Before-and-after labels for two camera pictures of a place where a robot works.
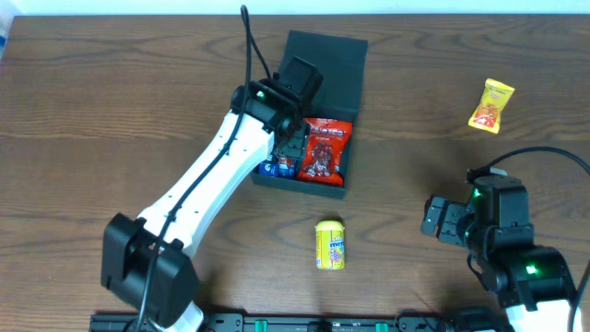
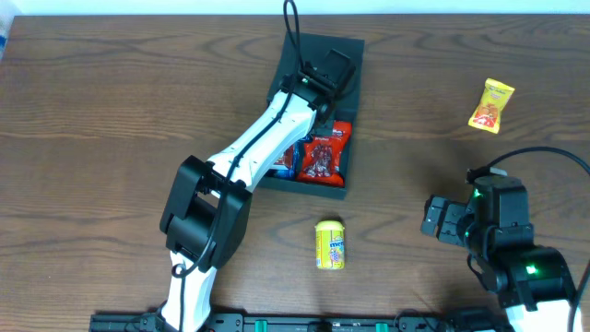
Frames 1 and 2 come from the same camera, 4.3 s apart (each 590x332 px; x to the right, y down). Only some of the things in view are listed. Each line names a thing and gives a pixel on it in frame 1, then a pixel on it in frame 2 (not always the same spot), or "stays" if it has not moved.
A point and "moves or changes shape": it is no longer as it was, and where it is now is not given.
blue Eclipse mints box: [269, 170] moves or changes shape
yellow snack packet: [494, 97] stays
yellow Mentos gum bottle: [330, 244] stays
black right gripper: [446, 219] stays
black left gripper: [293, 146] -> [325, 118]
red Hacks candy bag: [325, 142] stays
